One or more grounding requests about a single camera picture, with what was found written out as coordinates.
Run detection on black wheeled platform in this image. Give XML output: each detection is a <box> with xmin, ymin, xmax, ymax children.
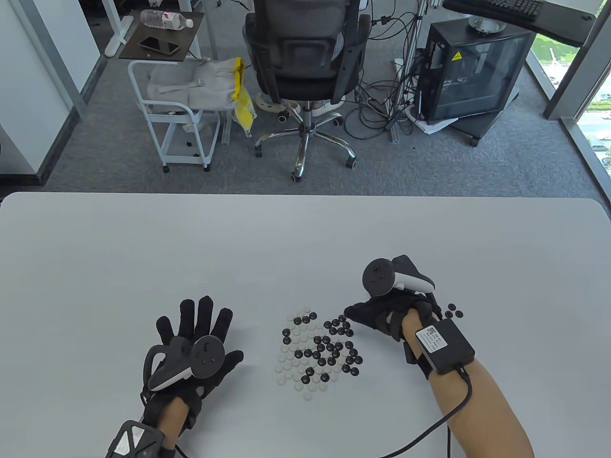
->
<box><xmin>451</xmin><ymin>103</ymin><xmax>518</xmax><ymax>147</ymax></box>

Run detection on aluminium frame post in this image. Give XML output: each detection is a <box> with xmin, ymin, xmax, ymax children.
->
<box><xmin>390</xmin><ymin>0</ymin><xmax>428</xmax><ymax>144</ymax></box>

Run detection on black and white right controller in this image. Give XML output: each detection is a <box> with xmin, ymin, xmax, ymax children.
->
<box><xmin>361</xmin><ymin>254</ymin><xmax>436</xmax><ymax>298</ymax></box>

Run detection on black wrist box cable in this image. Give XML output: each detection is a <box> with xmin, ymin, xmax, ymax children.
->
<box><xmin>382</xmin><ymin>365</ymin><xmax>473</xmax><ymax>458</ymax></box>

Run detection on grey fabric bag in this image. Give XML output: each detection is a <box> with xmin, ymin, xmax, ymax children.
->
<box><xmin>147</xmin><ymin>60</ymin><xmax>239</xmax><ymax>113</ymax></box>

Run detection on black labelled wrist camera box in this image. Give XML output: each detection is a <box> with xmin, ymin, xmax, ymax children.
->
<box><xmin>415</xmin><ymin>319</ymin><xmax>476</xmax><ymax>374</ymax></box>

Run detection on black wrist strap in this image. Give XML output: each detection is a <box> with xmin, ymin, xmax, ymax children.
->
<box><xmin>403</xmin><ymin>341</ymin><xmax>435</xmax><ymax>380</ymax></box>

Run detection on black keyboard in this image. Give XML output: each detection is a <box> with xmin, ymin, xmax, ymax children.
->
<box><xmin>470</xmin><ymin>0</ymin><xmax>545</xmax><ymax>23</ymax></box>

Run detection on person's right hand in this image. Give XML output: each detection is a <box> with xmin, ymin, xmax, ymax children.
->
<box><xmin>344</xmin><ymin>291</ymin><xmax>442</xmax><ymax>342</ymax></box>

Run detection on black computer case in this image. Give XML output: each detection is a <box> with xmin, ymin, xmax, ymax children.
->
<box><xmin>418</xmin><ymin>20</ymin><xmax>536</xmax><ymax>125</ymax></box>

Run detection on black and white controller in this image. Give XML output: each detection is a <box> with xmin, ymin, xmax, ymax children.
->
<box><xmin>142</xmin><ymin>335</ymin><xmax>225</xmax><ymax>393</ymax></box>
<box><xmin>361</xmin><ymin>254</ymin><xmax>436</xmax><ymax>298</ymax></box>

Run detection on brown side table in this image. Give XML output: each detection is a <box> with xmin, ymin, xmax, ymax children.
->
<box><xmin>118</xmin><ymin>10</ymin><xmax>205</xmax><ymax>62</ymax></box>

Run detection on black mesh office chair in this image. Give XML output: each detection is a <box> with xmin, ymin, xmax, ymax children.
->
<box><xmin>243</xmin><ymin>0</ymin><xmax>372</xmax><ymax>184</ymax></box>

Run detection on black smartphone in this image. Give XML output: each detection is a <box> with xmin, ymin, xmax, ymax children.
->
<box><xmin>138</xmin><ymin>36</ymin><xmax>181</xmax><ymax>55</ymax></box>

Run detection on pile of mixed go stones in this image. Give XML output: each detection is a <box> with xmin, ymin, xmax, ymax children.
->
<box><xmin>274</xmin><ymin>308</ymin><xmax>364</xmax><ymax>401</ymax></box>

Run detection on white rolling cart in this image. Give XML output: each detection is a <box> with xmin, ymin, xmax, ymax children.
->
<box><xmin>128</xmin><ymin>60</ymin><xmax>221</xmax><ymax>173</ymax></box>

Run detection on grey window pillar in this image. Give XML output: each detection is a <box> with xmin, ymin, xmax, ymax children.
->
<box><xmin>543</xmin><ymin>0</ymin><xmax>611</xmax><ymax>122</ymax></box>

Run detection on person's left hand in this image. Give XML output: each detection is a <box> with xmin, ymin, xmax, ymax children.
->
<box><xmin>141</xmin><ymin>295</ymin><xmax>244</xmax><ymax>430</ymax></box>

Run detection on clear plastic water bottle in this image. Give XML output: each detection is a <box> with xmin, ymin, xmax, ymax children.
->
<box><xmin>140</xmin><ymin>9</ymin><xmax>194</xmax><ymax>31</ymax></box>

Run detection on white desk leg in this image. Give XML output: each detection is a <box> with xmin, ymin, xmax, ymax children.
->
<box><xmin>103</xmin><ymin>0</ymin><xmax>135</xmax><ymax>59</ymax></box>

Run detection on yellow plastic bag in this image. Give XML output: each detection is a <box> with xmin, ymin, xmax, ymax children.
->
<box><xmin>231</xmin><ymin>57</ymin><xmax>257</xmax><ymax>138</ymax></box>

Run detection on tangle of black floor cables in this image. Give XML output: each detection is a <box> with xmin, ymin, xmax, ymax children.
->
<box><xmin>344</xmin><ymin>10</ymin><xmax>425</xmax><ymax>141</ymax></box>

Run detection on person's right forearm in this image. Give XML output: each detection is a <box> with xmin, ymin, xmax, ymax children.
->
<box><xmin>401</xmin><ymin>308</ymin><xmax>535</xmax><ymax>458</ymax></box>

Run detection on black and white left controller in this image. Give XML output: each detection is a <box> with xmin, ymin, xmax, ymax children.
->
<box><xmin>142</xmin><ymin>335</ymin><xmax>225</xmax><ymax>393</ymax></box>

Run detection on black patterned wrist camera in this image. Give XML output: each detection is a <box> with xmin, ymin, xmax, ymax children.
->
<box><xmin>105</xmin><ymin>420</ymin><xmax>165</xmax><ymax>458</ymax></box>

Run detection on white papers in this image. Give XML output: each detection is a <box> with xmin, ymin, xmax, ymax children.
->
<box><xmin>406</xmin><ymin>105</ymin><xmax>459</xmax><ymax>134</ymax></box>

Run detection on round silver stand base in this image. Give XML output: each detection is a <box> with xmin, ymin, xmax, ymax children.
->
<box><xmin>468</xmin><ymin>13</ymin><xmax>506</xmax><ymax>35</ymax></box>

